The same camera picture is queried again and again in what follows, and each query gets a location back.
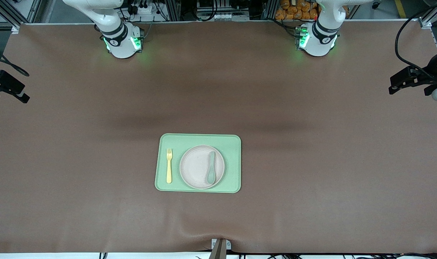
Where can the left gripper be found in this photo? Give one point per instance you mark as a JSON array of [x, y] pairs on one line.
[[424, 76]]

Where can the yellow plastic fork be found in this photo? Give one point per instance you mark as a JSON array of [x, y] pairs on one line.
[[169, 169]]

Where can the round beige plate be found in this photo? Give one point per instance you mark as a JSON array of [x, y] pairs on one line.
[[193, 169]]

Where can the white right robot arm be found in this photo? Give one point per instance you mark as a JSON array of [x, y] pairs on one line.
[[119, 39]]

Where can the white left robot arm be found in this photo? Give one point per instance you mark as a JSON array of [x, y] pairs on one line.
[[321, 36]]

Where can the silver corner clamp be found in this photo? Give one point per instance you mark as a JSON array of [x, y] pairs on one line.
[[15, 28], [425, 23]]

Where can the pile of orange bread rolls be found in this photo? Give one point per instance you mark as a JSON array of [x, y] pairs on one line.
[[294, 10]]

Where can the white power strip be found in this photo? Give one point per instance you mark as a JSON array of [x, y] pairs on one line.
[[143, 9]]

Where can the brown table mat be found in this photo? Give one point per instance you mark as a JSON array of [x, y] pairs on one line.
[[218, 90]]

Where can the light green rectangular tray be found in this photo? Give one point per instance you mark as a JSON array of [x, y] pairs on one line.
[[198, 140]]

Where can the white connector block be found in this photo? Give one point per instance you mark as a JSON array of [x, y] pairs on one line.
[[213, 16]]

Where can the teal green plastic spoon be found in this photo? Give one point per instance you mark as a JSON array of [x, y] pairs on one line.
[[211, 174]]

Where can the grey metal table bracket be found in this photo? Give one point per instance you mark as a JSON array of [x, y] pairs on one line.
[[228, 245]]

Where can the brown camera post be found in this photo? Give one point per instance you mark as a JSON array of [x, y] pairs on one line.
[[218, 250]]

